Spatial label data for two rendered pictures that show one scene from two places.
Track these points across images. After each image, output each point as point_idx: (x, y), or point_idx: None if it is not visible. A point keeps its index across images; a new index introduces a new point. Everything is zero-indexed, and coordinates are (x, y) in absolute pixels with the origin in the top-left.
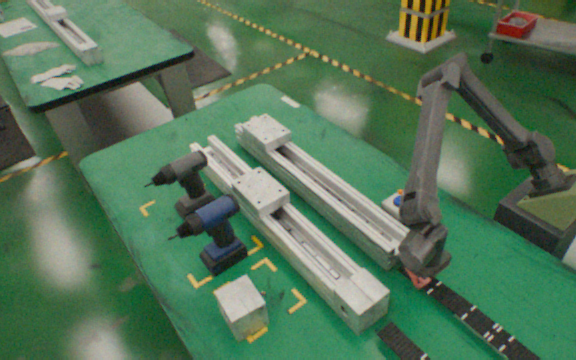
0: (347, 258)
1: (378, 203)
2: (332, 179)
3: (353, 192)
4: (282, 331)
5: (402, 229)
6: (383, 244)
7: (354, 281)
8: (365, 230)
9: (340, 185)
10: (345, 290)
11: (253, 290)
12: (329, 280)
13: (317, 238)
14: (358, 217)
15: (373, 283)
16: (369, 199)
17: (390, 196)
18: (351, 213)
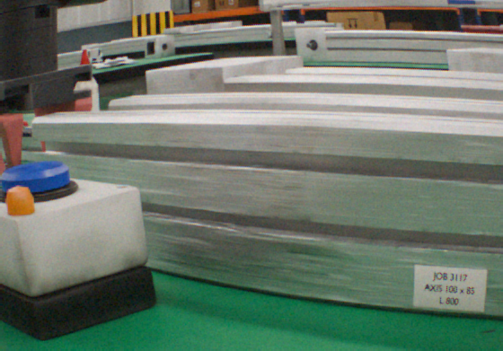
0: (283, 77)
1: (170, 340)
2: (496, 120)
3: (330, 115)
4: None
5: (71, 114)
6: (153, 95)
7: (246, 61)
8: (227, 93)
9: (429, 117)
10: (268, 57)
11: (483, 51)
12: (322, 68)
13: (410, 77)
14: (269, 101)
15: (189, 66)
16: (238, 350)
17: (83, 202)
18: (308, 96)
